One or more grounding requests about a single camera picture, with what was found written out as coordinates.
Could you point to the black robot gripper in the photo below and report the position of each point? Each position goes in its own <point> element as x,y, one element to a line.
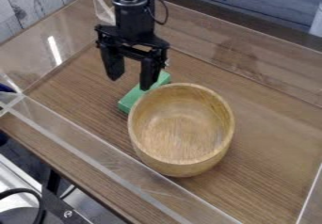
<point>130,38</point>

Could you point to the green rectangular block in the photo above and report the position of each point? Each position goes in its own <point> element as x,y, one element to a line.
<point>135,93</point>

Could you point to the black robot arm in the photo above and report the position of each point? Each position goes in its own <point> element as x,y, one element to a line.
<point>131,39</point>

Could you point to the brown wooden bowl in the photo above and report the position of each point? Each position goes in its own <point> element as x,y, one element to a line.
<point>180,127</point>

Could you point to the black table leg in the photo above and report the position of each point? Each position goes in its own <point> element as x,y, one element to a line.
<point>54,182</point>

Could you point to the clear acrylic tray wall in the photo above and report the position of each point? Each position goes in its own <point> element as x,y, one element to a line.
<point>62,114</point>

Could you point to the metal table bracket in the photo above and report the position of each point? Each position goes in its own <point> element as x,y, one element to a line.
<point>58,212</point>

